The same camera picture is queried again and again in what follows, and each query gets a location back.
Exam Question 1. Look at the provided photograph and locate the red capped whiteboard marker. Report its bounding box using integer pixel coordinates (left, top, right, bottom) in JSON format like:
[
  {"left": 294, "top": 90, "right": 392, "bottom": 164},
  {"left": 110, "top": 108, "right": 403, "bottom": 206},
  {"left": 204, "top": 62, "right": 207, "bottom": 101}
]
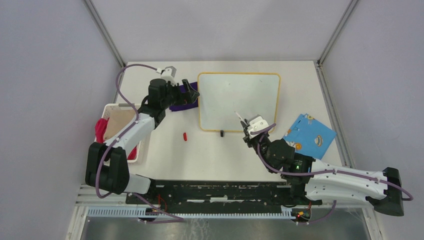
[{"left": 234, "top": 111, "right": 244, "bottom": 122}]

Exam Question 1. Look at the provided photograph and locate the blue patterned cloth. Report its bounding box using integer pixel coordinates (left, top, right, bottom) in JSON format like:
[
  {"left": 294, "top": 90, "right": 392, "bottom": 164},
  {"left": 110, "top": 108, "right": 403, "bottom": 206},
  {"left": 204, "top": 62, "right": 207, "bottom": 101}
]
[{"left": 282, "top": 113, "right": 337, "bottom": 160}]

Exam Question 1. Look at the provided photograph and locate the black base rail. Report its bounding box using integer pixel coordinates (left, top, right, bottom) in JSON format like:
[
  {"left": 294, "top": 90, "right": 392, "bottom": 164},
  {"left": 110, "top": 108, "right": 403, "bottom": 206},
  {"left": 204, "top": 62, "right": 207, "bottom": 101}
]
[{"left": 125, "top": 179, "right": 323, "bottom": 215}]

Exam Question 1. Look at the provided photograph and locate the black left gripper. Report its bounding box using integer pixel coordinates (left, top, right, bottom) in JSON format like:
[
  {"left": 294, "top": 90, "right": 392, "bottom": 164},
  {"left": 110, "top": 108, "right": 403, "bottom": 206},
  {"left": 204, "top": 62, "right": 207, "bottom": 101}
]
[{"left": 161, "top": 79, "right": 199, "bottom": 109}]

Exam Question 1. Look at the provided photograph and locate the purple cloth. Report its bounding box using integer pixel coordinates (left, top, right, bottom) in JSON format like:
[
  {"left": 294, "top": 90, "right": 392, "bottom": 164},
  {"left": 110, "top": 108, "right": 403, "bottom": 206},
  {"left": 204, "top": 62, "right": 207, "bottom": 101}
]
[{"left": 169, "top": 79, "right": 200, "bottom": 112}]

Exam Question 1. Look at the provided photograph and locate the white plastic basket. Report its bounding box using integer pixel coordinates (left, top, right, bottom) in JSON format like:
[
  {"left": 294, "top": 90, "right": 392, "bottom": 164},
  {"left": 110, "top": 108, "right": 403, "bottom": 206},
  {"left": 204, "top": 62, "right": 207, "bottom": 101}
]
[{"left": 94, "top": 103, "right": 135, "bottom": 143}]

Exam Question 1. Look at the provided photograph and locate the pink cloth in basket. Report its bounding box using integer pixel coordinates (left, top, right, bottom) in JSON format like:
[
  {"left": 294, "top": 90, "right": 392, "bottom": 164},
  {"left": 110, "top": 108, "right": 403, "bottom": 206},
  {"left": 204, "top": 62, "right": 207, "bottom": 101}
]
[{"left": 95, "top": 117, "right": 138, "bottom": 161}]

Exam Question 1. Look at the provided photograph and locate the beige cloth in basket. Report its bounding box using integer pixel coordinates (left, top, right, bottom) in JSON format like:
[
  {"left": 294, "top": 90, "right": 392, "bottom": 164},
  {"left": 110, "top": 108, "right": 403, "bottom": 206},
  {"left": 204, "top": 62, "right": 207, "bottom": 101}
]
[{"left": 103, "top": 109, "right": 135, "bottom": 141}]

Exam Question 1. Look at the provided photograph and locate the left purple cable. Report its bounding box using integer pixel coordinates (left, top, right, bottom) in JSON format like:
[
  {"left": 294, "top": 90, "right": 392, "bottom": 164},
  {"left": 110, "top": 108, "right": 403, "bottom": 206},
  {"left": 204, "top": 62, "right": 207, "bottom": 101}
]
[{"left": 95, "top": 63, "right": 185, "bottom": 225}]

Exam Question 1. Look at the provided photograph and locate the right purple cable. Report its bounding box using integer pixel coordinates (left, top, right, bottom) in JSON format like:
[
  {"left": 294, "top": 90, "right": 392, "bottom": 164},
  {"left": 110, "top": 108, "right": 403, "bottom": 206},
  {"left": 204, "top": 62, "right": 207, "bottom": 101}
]
[{"left": 250, "top": 123, "right": 414, "bottom": 226}]

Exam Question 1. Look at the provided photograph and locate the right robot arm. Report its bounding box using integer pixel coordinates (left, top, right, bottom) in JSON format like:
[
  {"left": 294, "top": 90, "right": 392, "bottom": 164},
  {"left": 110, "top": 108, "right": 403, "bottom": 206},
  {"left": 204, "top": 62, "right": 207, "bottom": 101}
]
[{"left": 240, "top": 116, "right": 406, "bottom": 217}]

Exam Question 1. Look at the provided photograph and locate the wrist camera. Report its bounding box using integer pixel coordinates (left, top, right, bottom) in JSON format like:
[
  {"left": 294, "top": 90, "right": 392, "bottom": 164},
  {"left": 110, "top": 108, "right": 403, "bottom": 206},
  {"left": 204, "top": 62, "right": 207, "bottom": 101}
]
[
  {"left": 247, "top": 115, "right": 270, "bottom": 136},
  {"left": 156, "top": 66, "right": 177, "bottom": 82}
]

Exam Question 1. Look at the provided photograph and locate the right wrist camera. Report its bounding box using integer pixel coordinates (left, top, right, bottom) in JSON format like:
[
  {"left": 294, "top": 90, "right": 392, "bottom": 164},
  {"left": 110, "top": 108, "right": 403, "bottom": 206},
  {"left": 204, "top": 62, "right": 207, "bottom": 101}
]
[{"left": 247, "top": 115, "right": 270, "bottom": 136}]

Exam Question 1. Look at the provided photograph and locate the yellow framed whiteboard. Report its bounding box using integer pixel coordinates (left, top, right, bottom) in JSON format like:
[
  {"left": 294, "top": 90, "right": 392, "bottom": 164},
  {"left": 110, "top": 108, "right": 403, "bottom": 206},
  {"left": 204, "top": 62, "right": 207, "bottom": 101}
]
[{"left": 197, "top": 72, "right": 282, "bottom": 132}]

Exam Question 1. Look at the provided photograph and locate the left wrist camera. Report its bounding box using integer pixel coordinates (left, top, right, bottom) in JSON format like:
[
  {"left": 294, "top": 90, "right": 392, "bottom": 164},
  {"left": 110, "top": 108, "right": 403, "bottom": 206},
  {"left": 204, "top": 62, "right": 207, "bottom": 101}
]
[{"left": 156, "top": 66, "right": 177, "bottom": 82}]

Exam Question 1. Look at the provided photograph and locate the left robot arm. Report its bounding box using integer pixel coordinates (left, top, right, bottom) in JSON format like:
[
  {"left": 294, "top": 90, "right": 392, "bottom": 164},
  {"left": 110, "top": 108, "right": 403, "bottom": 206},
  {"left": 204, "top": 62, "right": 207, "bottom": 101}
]
[{"left": 85, "top": 78, "right": 200, "bottom": 204}]

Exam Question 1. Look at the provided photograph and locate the white cable comb strip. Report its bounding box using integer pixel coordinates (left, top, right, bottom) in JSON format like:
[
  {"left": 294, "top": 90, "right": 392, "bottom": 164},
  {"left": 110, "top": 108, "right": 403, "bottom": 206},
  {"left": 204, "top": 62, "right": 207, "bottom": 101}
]
[{"left": 87, "top": 206, "right": 295, "bottom": 220}]

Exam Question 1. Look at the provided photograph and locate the purple cable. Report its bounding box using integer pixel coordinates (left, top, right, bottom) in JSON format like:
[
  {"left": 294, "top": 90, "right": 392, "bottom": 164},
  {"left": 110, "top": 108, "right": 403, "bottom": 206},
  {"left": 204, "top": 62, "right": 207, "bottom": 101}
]
[
  {"left": 95, "top": 63, "right": 185, "bottom": 225},
  {"left": 250, "top": 123, "right": 414, "bottom": 226}
]

